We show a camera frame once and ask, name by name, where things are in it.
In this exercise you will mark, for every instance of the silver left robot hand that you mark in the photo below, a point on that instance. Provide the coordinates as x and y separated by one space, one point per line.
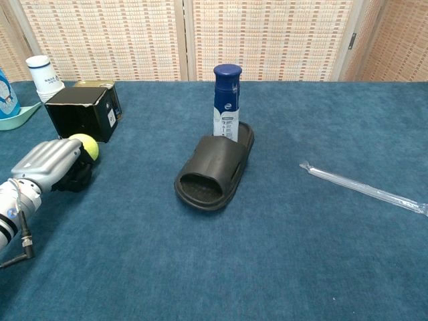
50 164

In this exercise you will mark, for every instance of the yellow tennis ball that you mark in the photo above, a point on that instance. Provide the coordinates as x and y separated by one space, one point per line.
87 145

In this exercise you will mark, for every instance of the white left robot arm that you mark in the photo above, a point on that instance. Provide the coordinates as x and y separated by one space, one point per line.
16 207

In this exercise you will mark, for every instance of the black open cardboard box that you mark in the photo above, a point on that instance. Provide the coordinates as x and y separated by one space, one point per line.
87 113

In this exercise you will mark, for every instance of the light green plastic tray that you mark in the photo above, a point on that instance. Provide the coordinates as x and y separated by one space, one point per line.
16 117

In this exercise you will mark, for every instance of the stack of white paper cups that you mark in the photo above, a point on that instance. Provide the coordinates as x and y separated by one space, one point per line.
46 80

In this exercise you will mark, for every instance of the black rubber slide sandal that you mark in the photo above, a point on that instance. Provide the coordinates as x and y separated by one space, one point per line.
214 167

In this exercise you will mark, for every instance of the blue and white bottle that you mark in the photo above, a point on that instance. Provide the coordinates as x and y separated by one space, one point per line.
227 100

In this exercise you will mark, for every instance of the blue table cloth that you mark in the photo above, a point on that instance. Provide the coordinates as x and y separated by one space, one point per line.
234 250

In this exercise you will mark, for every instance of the woven bamboo folding screen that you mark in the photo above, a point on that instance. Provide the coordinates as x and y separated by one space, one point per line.
234 36

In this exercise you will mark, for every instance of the plastic wrapped clear straw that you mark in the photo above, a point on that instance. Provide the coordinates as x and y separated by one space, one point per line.
364 188

